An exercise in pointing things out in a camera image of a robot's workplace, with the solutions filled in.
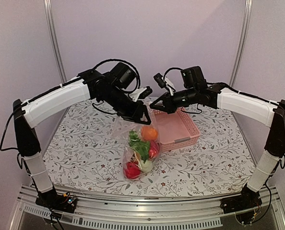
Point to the pink perforated plastic basket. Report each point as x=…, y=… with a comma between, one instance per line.
x=176, y=130

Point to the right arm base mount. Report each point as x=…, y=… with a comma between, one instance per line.
x=246, y=206

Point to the red apple toy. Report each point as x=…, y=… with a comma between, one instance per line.
x=154, y=149

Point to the left aluminium vertical post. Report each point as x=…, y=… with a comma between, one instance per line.
x=54, y=39

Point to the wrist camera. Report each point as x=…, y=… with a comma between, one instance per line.
x=164, y=83
x=140, y=93

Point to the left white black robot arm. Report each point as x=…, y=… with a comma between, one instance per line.
x=111, y=81

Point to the floral patterned table mat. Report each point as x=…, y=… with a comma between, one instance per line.
x=83, y=155

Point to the yellow lemon toy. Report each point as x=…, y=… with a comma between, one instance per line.
x=135, y=158

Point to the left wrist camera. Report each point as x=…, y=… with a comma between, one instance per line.
x=140, y=93

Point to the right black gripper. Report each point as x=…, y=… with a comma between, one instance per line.
x=169, y=106

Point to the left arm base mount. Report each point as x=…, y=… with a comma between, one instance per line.
x=52, y=200

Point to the clear zip top bag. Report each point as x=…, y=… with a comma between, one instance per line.
x=121, y=131

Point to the aluminium front rail frame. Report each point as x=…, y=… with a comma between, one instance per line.
x=101, y=211

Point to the right aluminium vertical post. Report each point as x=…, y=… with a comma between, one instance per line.
x=242, y=41

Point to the orange tangerine toy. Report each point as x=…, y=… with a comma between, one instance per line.
x=149, y=133

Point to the white radish toy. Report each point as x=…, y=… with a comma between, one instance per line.
x=142, y=147

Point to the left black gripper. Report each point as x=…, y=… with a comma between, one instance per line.
x=137, y=113

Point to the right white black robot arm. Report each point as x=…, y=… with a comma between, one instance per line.
x=220, y=95

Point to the aluminium vertical post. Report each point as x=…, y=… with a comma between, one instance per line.
x=54, y=39
x=242, y=41

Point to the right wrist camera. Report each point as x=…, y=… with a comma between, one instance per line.
x=164, y=83

